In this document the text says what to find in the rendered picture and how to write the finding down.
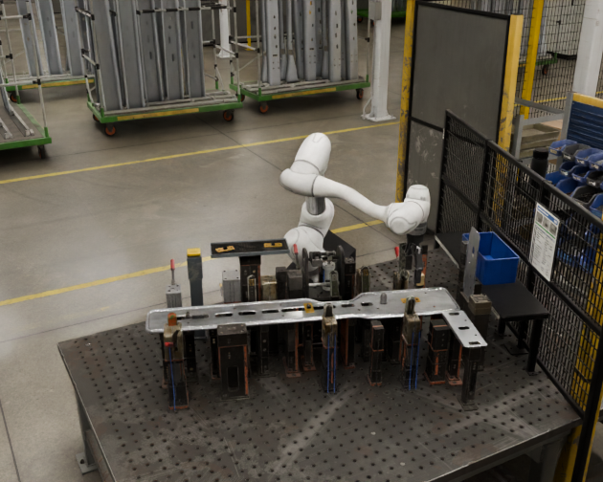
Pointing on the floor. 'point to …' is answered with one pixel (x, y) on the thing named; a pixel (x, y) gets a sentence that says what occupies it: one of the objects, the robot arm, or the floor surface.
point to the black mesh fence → (533, 269)
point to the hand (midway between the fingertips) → (413, 273)
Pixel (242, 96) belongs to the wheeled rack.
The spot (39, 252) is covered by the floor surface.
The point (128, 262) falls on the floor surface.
